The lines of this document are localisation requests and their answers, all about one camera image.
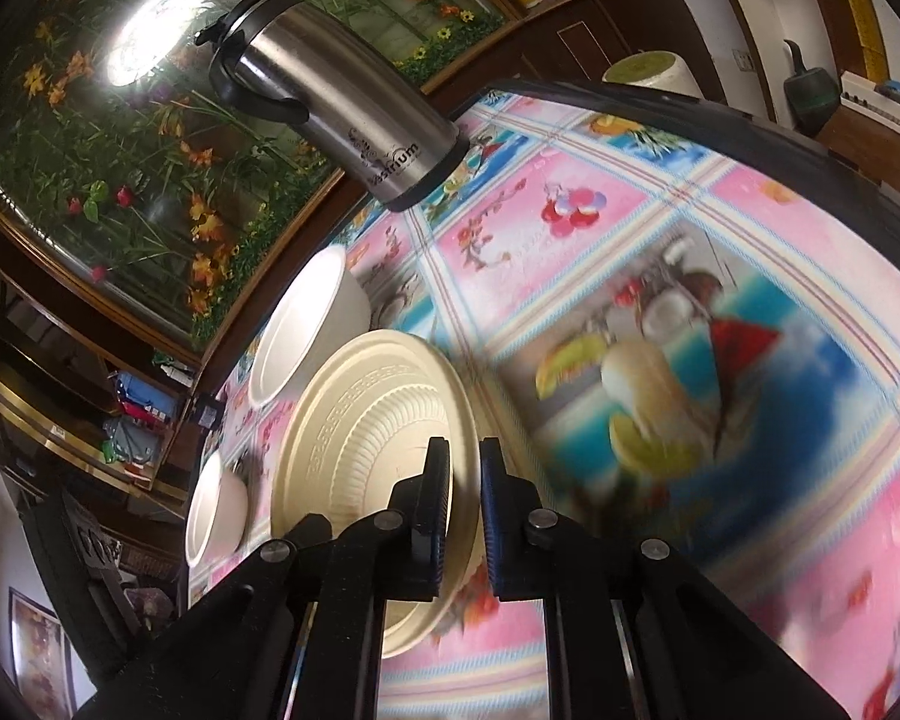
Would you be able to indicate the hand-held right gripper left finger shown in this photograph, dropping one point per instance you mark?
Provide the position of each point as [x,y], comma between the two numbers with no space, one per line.
[439,517]

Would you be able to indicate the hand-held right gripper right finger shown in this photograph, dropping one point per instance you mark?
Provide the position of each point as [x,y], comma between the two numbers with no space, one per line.
[495,525]

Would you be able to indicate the large cream plastic bowl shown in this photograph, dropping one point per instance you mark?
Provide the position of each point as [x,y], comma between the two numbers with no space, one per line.
[360,427]

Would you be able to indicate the shallow white bowl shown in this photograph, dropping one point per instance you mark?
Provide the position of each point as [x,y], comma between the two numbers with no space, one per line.
[210,510]

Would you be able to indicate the deep white bowl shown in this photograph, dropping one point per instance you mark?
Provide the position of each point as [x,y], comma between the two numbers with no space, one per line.
[300,330]

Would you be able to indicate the small black device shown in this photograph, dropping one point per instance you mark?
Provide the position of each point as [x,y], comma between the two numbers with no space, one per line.
[208,413]

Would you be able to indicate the red thermos flask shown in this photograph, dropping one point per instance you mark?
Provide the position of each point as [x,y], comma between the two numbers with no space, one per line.
[146,414]

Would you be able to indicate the grey-blue thermos flask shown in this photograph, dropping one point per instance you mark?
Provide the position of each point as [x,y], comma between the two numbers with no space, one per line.
[127,441]

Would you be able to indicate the stainless steel thermos jug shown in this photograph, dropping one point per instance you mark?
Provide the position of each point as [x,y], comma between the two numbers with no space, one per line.
[345,105]

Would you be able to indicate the artificial flower display case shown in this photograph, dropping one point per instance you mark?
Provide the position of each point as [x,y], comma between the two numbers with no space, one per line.
[120,165]

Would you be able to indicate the white round container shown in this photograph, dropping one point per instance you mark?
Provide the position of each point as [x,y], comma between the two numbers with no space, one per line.
[652,73]

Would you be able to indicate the dark green kettle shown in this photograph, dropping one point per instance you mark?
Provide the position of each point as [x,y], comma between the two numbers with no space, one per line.
[808,90]

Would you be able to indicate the framed wall picture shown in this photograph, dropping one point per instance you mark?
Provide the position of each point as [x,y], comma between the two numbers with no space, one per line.
[41,652]

